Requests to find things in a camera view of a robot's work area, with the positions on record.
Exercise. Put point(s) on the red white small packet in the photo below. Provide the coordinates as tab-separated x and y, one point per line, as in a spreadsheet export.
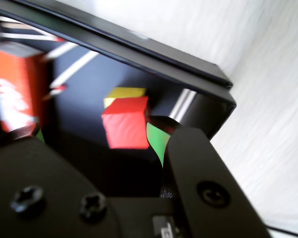
12	74

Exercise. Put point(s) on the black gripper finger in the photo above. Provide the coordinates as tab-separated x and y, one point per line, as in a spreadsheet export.
200	173
39	198

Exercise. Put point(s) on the black cardboard box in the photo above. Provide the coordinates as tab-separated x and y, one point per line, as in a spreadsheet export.
163	64

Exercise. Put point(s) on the yellow wooden cube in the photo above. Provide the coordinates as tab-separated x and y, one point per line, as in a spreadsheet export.
126	92

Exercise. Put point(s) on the red wooden cube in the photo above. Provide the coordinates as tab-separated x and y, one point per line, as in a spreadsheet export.
125	124

